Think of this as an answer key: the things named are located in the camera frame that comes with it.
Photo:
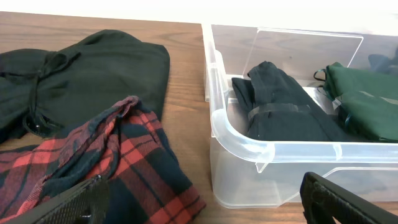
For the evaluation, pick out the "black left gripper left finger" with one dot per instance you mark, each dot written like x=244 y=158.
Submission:
x=87 y=203

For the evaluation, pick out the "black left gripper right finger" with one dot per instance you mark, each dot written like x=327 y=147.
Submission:
x=327 y=203

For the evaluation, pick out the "red navy plaid shirt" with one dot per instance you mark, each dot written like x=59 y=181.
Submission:
x=126 y=146

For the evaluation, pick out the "black cloth with band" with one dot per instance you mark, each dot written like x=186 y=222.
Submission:
x=279 y=109

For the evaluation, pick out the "clear plastic storage bin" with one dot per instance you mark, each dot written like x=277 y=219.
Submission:
x=248 y=173

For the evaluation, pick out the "dark green folded cloth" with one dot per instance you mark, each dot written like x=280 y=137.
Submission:
x=367 y=100

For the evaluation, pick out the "large black folded garment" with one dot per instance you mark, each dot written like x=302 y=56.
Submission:
x=43 y=91

